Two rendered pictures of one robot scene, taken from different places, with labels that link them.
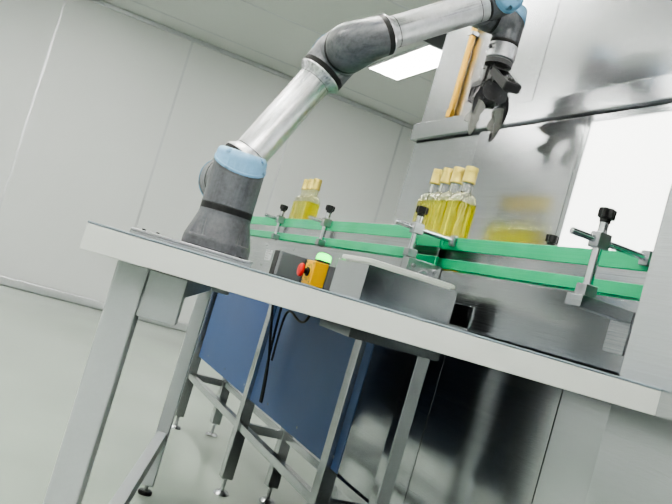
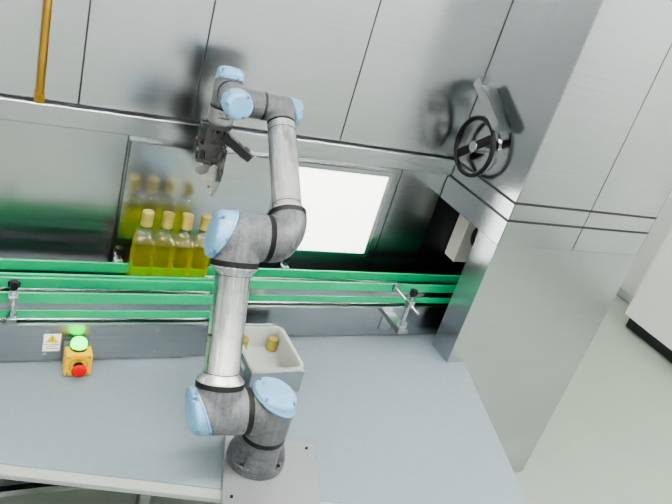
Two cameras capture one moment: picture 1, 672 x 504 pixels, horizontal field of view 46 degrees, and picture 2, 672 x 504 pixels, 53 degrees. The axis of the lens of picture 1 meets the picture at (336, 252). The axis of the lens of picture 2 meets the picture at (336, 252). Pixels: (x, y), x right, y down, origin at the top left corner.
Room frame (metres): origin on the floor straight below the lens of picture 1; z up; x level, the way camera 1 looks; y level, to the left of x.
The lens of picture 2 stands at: (1.92, 1.59, 2.02)
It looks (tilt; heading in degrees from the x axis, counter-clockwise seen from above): 25 degrees down; 260
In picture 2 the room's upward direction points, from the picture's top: 17 degrees clockwise
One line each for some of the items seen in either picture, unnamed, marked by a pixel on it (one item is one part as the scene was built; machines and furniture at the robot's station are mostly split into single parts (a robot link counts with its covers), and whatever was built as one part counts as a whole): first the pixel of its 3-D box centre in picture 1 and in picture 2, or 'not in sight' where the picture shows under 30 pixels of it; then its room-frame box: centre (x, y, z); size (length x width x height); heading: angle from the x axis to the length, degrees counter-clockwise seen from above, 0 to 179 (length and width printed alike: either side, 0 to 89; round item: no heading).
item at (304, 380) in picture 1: (289, 344); not in sight; (2.73, 0.06, 0.54); 1.59 x 0.18 x 0.43; 22
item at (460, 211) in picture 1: (454, 232); (196, 265); (2.01, -0.28, 0.99); 0.06 x 0.06 x 0.21; 21
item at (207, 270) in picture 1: (492, 348); (252, 326); (1.79, -0.40, 0.73); 1.58 x 1.52 x 0.04; 5
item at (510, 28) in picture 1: (508, 25); (227, 88); (2.03, -0.27, 1.55); 0.09 x 0.08 x 0.11; 108
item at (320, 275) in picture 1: (317, 275); (77, 359); (2.26, 0.03, 0.79); 0.07 x 0.07 x 0.07; 22
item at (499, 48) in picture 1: (500, 53); (221, 115); (2.03, -0.27, 1.47); 0.08 x 0.08 x 0.05
